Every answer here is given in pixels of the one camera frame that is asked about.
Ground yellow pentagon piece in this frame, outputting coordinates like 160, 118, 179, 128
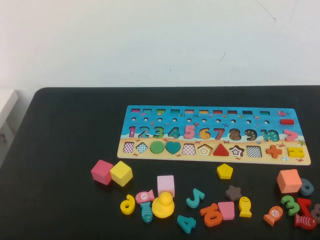
216, 163, 234, 180

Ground colourful wooden puzzle board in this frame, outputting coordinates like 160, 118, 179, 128
116, 104, 312, 166

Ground green circle piece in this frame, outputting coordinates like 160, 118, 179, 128
149, 140, 166, 155

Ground teal heart piece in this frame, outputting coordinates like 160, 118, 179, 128
165, 141, 182, 156

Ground pink number five piece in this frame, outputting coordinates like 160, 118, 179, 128
183, 124, 196, 140

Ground red triangle piece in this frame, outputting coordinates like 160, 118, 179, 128
212, 143, 230, 157

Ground pink fish piece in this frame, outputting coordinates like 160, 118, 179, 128
135, 189, 155, 205

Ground yellow number six piece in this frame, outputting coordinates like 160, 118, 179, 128
119, 194, 136, 216

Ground teal number five piece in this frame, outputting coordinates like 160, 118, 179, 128
185, 188, 206, 209

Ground teal fish piece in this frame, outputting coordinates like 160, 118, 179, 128
139, 201, 153, 224

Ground orange number six piece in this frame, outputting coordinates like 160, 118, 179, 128
199, 202, 224, 228

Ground brown star piece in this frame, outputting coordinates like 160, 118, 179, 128
225, 184, 243, 203

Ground teal number four piece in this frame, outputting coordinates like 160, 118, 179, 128
176, 214, 197, 235

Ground pink trapezoid piece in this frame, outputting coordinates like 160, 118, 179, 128
217, 201, 236, 221

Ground orange plus sign piece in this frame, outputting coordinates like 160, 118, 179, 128
265, 144, 283, 159

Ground yellow fish piece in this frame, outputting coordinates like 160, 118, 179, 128
238, 196, 253, 218

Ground pink greater-than sign piece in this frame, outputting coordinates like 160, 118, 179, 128
282, 129, 300, 143

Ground yellow equals sign piece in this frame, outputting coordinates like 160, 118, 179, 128
287, 146, 304, 158

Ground orange fish piece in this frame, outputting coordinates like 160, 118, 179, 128
262, 205, 284, 227

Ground green number three piece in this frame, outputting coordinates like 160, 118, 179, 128
280, 195, 301, 217

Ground grey blue number zero piece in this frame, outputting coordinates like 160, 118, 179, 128
298, 177, 315, 198

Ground red number seven piece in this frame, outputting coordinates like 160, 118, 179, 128
296, 197, 312, 217

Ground red fish piece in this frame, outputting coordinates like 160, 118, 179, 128
293, 213, 318, 230

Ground brown number eight piece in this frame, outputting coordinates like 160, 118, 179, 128
310, 203, 320, 224

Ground light pink cube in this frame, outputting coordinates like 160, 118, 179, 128
156, 175, 175, 198

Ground yellow cube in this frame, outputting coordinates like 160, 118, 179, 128
109, 160, 134, 188

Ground pink red cube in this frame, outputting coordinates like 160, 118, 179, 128
90, 159, 115, 186

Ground yellow duck toy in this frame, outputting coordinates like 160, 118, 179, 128
151, 191, 175, 218

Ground salmon orange cube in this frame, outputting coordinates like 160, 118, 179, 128
276, 168, 303, 194

